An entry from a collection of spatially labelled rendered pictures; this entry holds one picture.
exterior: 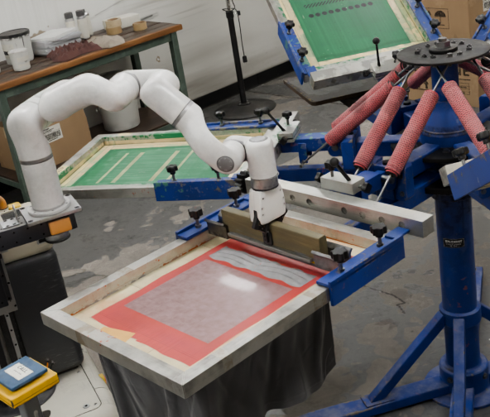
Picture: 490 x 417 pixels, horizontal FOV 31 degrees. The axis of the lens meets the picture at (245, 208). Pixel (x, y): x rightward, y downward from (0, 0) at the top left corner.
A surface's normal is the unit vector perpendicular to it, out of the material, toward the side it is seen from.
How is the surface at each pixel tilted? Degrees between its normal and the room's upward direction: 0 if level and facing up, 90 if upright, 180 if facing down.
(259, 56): 90
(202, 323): 0
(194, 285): 0
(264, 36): 90
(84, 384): 0
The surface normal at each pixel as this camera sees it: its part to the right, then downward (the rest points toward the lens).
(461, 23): -0.74, 0.38
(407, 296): -0.15, -0.91
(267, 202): 0.64, 0.22
